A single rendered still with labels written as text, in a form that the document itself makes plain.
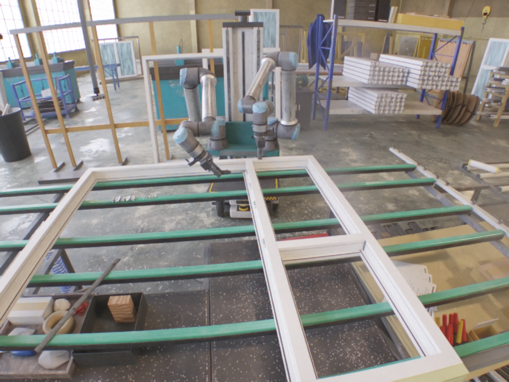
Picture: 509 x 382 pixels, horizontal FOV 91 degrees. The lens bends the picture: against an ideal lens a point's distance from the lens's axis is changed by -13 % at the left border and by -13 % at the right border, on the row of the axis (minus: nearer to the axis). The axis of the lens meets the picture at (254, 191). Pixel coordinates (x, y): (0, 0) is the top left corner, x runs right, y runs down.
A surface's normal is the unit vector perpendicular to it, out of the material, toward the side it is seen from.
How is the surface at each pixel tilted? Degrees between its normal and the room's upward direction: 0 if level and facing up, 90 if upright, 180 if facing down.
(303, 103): 90
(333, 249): 90
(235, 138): 90
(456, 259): 0
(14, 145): 94
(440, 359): 0
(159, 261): 0
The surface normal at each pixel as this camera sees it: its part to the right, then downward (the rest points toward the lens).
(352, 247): 0.13, 0.50
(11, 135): 0.75, 0.39
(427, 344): -0.99, 0.07
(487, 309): 0.00, -0.87
